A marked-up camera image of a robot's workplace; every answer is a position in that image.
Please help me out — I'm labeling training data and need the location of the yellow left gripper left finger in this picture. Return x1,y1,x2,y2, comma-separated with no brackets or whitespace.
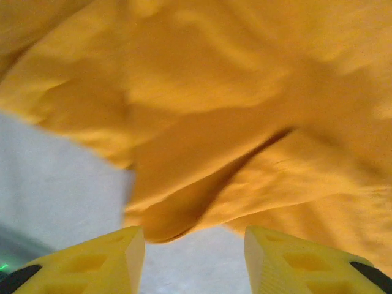
0,225,146,294

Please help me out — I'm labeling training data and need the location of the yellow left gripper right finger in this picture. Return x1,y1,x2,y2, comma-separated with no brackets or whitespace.
244,225,392,294

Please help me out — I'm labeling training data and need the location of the orange t-shirt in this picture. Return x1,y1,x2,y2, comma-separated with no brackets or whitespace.
0,0,392,276

